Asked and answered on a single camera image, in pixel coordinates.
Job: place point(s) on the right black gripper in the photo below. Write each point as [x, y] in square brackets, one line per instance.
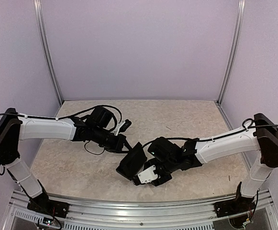
[155, 183]

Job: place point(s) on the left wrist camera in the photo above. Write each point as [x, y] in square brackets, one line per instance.
[122, 127]

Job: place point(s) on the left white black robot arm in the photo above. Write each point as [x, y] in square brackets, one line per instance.
[97, 124]

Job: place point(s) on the left vertical aluminium post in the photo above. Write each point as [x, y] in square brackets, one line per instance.
[46, 50]

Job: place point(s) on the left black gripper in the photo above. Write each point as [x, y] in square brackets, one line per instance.
[117, 146]

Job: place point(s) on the small circuit board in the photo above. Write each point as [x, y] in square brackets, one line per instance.
[45, 222]

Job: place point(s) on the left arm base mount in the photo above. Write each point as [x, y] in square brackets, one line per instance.
[42, 204]

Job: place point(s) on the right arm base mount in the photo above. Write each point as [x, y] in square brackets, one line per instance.
[234, 206]

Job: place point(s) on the front aluminium frame rail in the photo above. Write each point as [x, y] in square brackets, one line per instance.
[89, 214]

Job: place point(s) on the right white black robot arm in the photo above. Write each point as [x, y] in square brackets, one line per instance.
[256, 134]

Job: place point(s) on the vertical aluminium post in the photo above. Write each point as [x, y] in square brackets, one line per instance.
[46, 50]
[233, 51]

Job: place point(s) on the right vertical aluminium post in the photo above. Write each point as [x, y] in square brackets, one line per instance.
[233, 51]

